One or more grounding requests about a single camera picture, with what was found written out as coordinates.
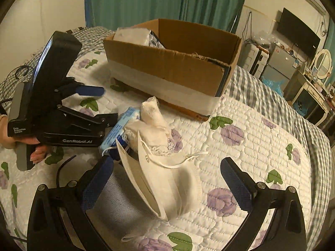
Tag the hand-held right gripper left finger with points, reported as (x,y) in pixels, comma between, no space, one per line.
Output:
(99,179)

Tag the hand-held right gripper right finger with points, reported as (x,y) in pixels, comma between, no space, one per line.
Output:
(235,185)

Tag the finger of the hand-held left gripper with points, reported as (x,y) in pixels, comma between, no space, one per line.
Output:
(99,120)
(90,91)

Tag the blue face mask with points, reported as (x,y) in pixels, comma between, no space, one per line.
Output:
(122,121)

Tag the white lace cloth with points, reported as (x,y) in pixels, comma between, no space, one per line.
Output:
(154,120)

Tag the white face mask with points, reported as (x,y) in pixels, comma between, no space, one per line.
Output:
(167,185)

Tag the brown cardboard box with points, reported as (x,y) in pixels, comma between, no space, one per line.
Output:
(170,68)

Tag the person's left hand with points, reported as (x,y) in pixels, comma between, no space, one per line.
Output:
(39,154)

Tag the floral quilted bed cover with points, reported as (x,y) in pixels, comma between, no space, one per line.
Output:
(261,141)

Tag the white padded headboard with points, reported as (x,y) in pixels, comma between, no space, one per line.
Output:
(52,5)

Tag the white plastic-wrapped package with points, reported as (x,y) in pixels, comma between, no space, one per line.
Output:
(136,36)

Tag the green curtain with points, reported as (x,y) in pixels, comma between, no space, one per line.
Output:
(130,0)

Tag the grey checked bed sheet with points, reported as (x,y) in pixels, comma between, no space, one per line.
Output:
(251,83)

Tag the blue plastic bag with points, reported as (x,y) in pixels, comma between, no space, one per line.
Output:
(272,85)

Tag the white vanity desk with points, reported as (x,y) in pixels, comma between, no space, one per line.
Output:
(311,91)

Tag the white storage cabinet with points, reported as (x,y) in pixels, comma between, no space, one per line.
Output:
(255,57)

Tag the silver small fridge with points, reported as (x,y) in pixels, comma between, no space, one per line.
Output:
(280,62)

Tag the white oval vanity mirror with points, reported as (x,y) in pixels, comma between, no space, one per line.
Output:
(323,62)

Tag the black flat television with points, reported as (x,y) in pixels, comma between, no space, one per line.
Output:
(298,34)

